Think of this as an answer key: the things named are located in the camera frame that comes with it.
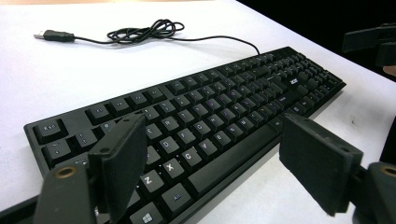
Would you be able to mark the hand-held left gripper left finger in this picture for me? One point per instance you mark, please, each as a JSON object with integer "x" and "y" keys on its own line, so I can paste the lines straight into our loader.
{"x": 120, "y": 161}

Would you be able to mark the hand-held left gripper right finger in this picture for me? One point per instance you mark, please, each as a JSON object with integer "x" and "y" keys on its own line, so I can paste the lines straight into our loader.
{"x": 317, "y": 161}

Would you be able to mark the black computer keyboard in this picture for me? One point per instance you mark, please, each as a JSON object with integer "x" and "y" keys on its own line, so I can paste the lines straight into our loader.
{"x": 199, "y": 124}

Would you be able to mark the white table cover board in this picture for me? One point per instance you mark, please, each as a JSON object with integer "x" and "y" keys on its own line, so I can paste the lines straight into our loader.
{"x": 93, "y": 71}

